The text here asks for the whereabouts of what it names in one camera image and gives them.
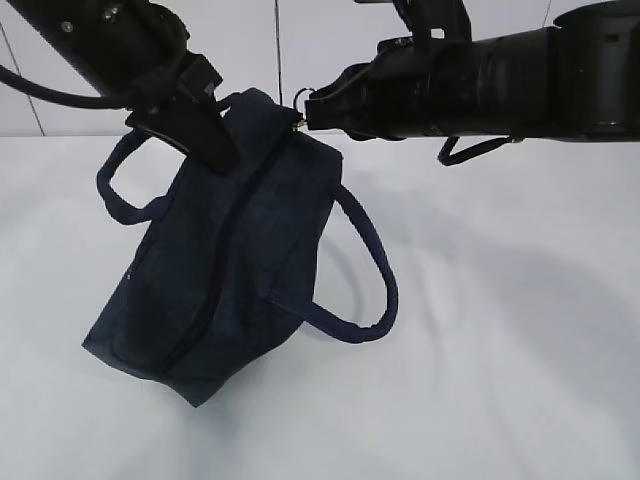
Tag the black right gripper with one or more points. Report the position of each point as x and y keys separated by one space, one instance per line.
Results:
x=390 y=97

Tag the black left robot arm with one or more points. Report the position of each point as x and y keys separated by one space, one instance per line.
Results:
x=135 y=54

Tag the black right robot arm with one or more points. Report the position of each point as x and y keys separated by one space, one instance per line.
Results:
x=576 y=80

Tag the navy blue lunch bag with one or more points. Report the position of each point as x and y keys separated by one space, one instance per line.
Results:
x=226 y=269

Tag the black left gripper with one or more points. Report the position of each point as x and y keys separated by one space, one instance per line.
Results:
x=183 y=112

